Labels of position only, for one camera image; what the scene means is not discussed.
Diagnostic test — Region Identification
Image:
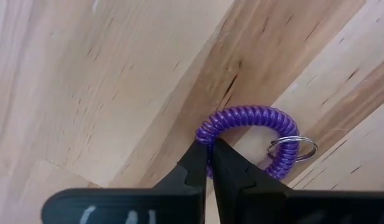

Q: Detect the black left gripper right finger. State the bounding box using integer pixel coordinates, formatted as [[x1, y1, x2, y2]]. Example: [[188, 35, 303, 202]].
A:
[[212, 139, 384, 224]]

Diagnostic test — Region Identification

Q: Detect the purple spring keychain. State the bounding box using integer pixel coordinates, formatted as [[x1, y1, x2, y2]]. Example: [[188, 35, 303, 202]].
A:
[[195, 105, 319, 181]]

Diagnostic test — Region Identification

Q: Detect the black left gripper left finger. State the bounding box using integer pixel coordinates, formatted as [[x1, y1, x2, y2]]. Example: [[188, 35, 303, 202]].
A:
[[41, 141, 208, 224]]

